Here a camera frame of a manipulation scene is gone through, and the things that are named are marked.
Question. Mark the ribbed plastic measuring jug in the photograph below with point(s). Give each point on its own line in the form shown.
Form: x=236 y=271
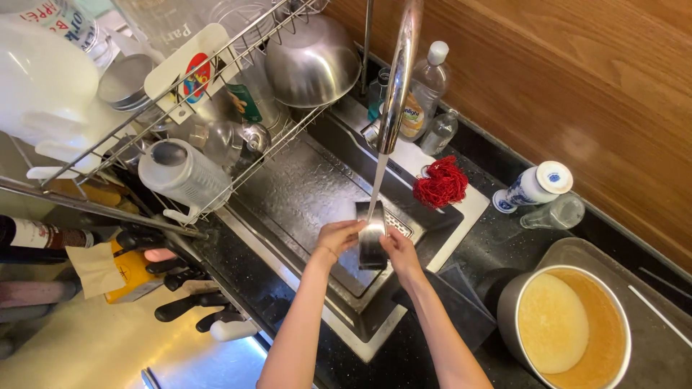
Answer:
x=184 y=175

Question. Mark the clear dish soap bottle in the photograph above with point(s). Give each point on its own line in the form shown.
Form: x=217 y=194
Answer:
x=427 y=92

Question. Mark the blue white ceramic vase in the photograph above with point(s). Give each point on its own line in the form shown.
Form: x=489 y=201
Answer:
x=532 y=186

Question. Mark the person's left hand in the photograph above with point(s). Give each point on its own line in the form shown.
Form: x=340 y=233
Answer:
x=336 y=237

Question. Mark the white cutting board red print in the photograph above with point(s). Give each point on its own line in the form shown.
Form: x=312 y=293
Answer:
x=189 y=70

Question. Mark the rectangular steel pan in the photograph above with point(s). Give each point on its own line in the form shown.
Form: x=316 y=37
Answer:
x=372 y=237

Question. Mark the person's left fingers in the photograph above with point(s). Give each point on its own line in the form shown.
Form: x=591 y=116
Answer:
x=354 y=227

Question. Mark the jar with steel lid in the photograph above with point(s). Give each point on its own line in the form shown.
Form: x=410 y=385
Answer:
x=125 y=84

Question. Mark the black cloth mat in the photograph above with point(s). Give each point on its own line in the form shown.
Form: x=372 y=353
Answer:
x=454 y=310

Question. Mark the steel sink drain strainer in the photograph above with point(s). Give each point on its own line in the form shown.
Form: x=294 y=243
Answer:
x=400 y=222

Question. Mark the small clear plastic bottle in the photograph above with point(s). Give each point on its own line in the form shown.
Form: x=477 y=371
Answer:
x=439 y=132

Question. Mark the round cake pan with cake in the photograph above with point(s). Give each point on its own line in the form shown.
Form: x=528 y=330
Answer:
x=567 y=324

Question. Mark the person's right fingers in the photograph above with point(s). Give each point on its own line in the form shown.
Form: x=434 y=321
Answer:
x=388 y=240

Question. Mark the green printed packet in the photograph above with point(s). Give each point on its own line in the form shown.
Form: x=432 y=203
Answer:
x=243 y=102

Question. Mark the white plastic pitcher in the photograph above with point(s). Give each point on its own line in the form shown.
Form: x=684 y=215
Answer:
x=43 y=86

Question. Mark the printed glass jar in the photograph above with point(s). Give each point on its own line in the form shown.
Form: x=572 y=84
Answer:
x=59 y=21

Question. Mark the chrome faucet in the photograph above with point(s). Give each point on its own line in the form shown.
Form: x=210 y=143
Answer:
x=399 y=75

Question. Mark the stainless steel sink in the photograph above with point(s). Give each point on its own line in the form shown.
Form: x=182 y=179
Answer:
x=319 y=205

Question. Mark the grey baking tray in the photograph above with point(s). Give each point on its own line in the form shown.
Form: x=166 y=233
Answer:
x=657 y=302

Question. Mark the person's right hand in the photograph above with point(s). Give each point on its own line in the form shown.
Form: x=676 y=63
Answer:
x=403 y=256

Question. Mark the steel mixing bowl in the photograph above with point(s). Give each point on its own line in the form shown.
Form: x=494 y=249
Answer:
x=312 y=62

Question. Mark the glass pot lid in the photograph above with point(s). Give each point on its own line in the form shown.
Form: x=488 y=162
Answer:
x=232 y=140

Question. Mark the red mesh scrubber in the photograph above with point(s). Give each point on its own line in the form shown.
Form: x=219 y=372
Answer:
x=440 y=183

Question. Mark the white sink side board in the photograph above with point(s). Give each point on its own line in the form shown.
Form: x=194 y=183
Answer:
x=459 y=210

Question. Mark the beige paper sheet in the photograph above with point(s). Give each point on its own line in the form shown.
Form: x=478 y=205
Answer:
x=97 y=267

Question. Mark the dark wine bottle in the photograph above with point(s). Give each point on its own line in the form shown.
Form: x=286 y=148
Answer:
x=43 y=236

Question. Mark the clear drinking glass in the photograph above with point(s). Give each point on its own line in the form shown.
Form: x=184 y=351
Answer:
x=554 y=212

